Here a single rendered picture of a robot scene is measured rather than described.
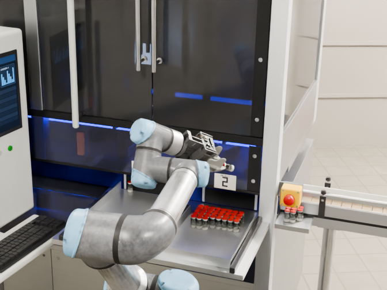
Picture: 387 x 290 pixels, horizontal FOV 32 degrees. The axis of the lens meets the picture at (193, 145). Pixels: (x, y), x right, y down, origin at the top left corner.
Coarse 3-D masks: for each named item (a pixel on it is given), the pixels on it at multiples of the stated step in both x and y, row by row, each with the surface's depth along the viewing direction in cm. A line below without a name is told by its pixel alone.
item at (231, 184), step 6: (216, 174) 252; (222, 174) 251; (216, 180) 252; (222, 180) 252; (228, 180) 251; (234, 180) 250; (216, 186) 253; (222, 186) 252; (228, 186) 252; (234, 186) 251
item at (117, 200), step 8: (120, 184) 276; (112, 192) 269; (120, 192) 273; (128, 192) 273; (136, 192) 274; (144, 192) 274; (104, 200) 262; (112, 200) 266; (120, 200) 266; (128, 200) 266; (136, 200) 266; (144, 200) 266; (152, 200) 267; (96, 208) 256; (104, 208) 259; (112, 208) 259; (120, 208) 259; (128, 208) 259; (136, 208) 260; (144, 208) 260
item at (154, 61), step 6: (156, 0) 231; (156, 6) 232; (156, 12) 232; (156, 18) 233; (156, 24) 234; (156, 30) 235; (156, 36) 235; (156, 42) 236; (156, 48) 237; (156, 54) 238; (156, 60) 239; (156, 66) 239
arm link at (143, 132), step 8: (136, 120) 192; (144, 120) 190; (136, 128) 190; (144, 128) 188; (152, 128) 190; (160, 128) 192; (168, 128) 195; (136, 136) 189; (144, 136) 188; (152, 136) 190; (160, 136) 191; (168, 136) 193; (136, 144) 192; (144, 144) 189; (152, 144) 189; (160, 144) 191; (168, 144) 194
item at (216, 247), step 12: (180, 216) 247; (180, 228) 245; (192, 228) 245; (180, 240) 236; (192, 240) 237; (204, 240) 237; (216, 240) 237; (228, 240) 237; (240, 240) 237; (168, 252) 225; (180, 252) 223; (192, 252) 222; (204, 252) 229; (216, 252) 229; (228, 252) 229; (216, 264) 220; (228, 264) 219
